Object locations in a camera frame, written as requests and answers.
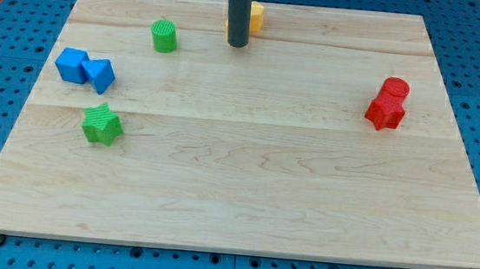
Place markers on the blue cube block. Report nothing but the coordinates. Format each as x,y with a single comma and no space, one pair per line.
69,65

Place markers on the green star block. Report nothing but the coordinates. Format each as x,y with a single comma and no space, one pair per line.
101,125

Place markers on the dark grey cylindrical robot rod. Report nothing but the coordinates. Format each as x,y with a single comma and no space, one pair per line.
239,12

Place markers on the yellow block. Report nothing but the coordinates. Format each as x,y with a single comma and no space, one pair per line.
256,18

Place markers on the red cylinder block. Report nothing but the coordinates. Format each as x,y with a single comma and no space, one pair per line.
396,89

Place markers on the blue triangular prism block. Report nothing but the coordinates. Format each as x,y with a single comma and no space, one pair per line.
100,74

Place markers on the green cylinder block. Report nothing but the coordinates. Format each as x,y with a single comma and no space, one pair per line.
164,37

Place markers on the light wooden board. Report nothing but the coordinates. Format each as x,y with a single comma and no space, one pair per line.
260,151

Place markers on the red star block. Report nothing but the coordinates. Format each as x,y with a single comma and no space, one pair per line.
383,112

